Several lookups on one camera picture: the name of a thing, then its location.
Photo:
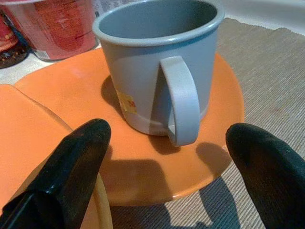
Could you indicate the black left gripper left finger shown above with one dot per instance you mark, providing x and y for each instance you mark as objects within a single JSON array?
[{"x": 71, "y": 167}]

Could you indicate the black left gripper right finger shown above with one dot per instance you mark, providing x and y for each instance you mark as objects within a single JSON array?
[{"x": 274, "y": 181}]

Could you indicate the grey plastic mug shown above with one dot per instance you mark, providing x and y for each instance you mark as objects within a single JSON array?
[{"x": 143, "y": 71}]

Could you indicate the orange round plate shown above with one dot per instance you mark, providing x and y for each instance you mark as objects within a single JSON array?
[
  {"x": 23, "y": 131},
  {"x": 143, "y": 171}
]

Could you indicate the beige woven placemat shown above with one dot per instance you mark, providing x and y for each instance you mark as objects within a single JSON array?
[{"x": 269, "y": 83}]

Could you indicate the dark red patterned container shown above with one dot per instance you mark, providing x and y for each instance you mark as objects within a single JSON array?
[{"x": 9, "y": 47}]

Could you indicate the red metal tin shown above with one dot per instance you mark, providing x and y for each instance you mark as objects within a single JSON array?
[{"x": 62, "y": 28}]

